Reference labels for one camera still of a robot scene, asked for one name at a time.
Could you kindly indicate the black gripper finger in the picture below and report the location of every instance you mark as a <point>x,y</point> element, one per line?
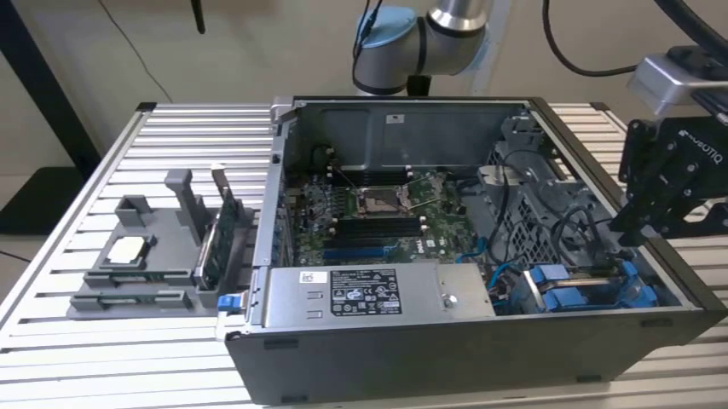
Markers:
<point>682,213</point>
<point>636,149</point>

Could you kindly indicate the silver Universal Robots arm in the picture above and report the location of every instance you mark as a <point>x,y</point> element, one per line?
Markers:
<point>398,55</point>

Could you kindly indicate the black RAM slot bank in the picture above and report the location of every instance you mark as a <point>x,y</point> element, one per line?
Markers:
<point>375,174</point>
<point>378,228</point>

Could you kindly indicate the blue expansion slot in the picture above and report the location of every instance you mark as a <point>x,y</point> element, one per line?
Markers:
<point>355,253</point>

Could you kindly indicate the perforated metal drive cage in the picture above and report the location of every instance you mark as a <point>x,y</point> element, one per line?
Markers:
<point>529,238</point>

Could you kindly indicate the green motherboard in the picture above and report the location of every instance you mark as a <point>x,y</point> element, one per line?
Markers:
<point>449,221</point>

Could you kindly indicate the white case sticker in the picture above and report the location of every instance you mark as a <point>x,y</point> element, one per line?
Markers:
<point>394,119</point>

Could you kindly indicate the CPU socket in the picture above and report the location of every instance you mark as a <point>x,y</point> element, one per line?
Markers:
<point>378,204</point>

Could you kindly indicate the silver power supply box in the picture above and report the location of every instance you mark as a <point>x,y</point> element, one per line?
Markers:
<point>426,294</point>

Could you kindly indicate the thin metal locking lever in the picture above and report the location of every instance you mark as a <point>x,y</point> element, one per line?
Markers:
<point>346,177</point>

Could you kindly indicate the dark grey PC case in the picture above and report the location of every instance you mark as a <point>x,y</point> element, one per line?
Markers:
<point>398,362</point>

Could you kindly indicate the green graphics card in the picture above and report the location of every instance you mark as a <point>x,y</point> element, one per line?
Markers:
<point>219,255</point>

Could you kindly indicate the blue case latch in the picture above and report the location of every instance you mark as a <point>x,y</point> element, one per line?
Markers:
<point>227,304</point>

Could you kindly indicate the grey parts rack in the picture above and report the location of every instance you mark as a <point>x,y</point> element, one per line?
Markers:
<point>164,238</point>

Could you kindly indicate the silver CPU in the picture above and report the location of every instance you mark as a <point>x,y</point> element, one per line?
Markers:
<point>129,250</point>

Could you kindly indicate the black monitor stand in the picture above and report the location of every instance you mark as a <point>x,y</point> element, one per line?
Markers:
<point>33,200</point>

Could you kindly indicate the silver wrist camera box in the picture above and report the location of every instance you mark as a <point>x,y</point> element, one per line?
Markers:
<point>660,85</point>

